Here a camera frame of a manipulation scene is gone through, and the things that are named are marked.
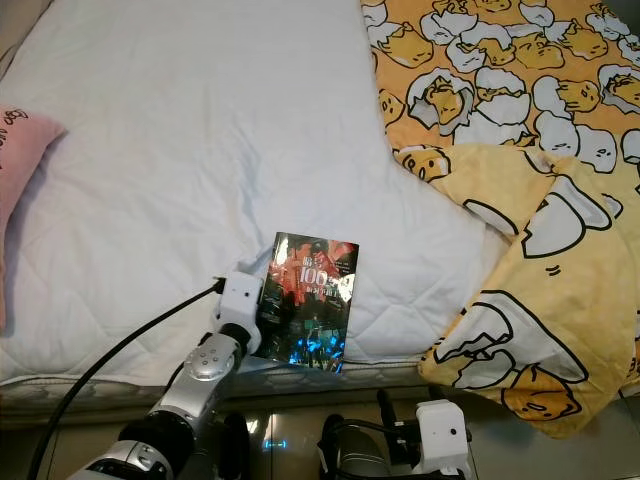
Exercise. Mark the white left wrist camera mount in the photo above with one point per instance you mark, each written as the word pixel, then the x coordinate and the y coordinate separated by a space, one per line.
pixel 240 300

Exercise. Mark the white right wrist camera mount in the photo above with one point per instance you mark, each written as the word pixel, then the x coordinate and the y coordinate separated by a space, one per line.
pixel 445 440

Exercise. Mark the pink printed pillow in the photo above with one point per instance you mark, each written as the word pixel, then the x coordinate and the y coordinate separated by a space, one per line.
pixel 25 180

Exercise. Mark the dark glossy paperback book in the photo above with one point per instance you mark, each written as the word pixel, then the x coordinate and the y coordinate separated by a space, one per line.
pixel 320 300

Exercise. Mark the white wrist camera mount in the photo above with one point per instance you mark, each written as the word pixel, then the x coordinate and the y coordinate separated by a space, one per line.
pixel 240 300
pixel 445 440

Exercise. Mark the yellow cartoon egg blanket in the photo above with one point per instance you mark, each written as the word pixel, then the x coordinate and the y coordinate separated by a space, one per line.
pixel 510 90

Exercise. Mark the white quilted bed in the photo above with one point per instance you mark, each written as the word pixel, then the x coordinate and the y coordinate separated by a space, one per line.
pixel 210 150

